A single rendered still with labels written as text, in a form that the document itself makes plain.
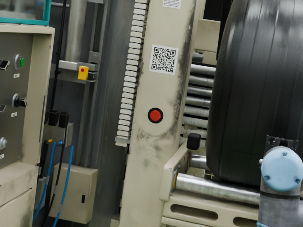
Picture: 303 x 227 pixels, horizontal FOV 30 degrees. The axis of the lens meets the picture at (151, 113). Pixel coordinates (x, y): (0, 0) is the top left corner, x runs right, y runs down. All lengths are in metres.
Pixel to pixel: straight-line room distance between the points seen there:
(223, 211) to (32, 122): 0.56
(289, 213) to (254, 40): 0.47
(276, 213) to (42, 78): 0.72
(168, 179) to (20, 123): 0.41
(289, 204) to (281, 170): 0.07
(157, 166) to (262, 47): 0.48
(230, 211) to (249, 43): 0.45
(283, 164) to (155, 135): 0.62
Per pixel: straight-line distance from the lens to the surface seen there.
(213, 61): 2.15
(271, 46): 1.38
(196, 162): 1.82
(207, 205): 1.53
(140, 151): 1.63
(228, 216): 1.54
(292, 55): 1.38
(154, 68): 1.59
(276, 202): 1.09
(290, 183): 1.07
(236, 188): 1.54
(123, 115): 1.64
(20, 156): 1.56
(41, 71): 1.51
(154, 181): 1.64
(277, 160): 1.06
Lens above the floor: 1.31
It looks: 9 degrees down
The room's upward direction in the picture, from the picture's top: 8 degrees clockwise
